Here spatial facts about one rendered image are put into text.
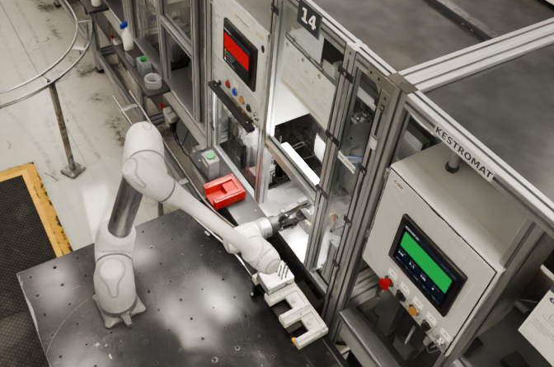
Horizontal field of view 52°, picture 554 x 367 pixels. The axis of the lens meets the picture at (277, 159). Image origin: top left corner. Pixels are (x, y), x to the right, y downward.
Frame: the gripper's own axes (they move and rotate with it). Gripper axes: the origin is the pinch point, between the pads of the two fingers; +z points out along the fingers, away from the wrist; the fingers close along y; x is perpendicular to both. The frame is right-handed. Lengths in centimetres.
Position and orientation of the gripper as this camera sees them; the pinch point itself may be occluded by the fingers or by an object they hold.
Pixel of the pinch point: (307, 209)
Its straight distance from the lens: 253.1
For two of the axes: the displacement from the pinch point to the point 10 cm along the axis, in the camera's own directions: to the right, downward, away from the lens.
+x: -5.3, -6.3, 5.7
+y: 0.8, -7.0, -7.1
